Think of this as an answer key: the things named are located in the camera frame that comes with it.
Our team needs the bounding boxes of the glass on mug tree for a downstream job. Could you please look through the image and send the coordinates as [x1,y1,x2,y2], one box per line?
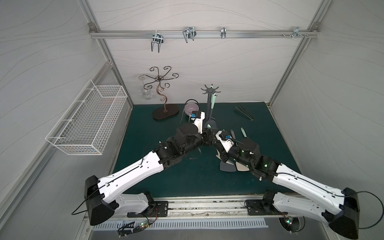
[138,75,154,101]

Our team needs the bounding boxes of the white wire basket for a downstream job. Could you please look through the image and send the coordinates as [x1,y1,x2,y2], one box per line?
[46,80,128,156]

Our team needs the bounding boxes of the grey spatula mint handle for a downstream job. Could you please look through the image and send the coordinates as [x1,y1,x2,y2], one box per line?
[220,160,237,172]

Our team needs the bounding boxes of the black tongs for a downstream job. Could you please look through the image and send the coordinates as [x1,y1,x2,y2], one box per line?
[235,104,254,121]

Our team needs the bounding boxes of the grey utensil rack stand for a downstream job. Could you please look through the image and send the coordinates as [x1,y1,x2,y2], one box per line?
[202,85,220,129]

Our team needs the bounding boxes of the grey slotted turner mint handle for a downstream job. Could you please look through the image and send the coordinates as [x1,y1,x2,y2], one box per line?
[241,128,248,138]

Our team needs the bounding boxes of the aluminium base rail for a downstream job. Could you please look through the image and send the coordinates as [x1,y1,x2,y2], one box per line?
[83,194,331,221]

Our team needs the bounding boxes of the grey utensil mint handle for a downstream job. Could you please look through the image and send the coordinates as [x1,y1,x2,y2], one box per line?
[209,94,217,119]

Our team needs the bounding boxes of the beige spatula grey handle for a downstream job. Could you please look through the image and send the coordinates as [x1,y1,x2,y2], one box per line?
[231,130,249,172]

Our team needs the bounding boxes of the lilac ceramic bowl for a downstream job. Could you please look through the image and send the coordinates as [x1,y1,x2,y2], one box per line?
[184,103,200,116]

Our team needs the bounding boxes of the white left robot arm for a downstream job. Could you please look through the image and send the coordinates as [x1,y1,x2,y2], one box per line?
[84,124,219,226]

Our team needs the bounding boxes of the aluminium rail with hooks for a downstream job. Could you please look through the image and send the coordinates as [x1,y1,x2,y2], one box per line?
[88,22,321,52]

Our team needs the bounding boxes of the copper spiral mug tree stand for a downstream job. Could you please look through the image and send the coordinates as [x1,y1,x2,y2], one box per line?
[147,66,179,121]

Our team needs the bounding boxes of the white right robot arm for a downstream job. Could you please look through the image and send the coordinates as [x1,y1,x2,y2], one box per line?
[208,130,360,240]

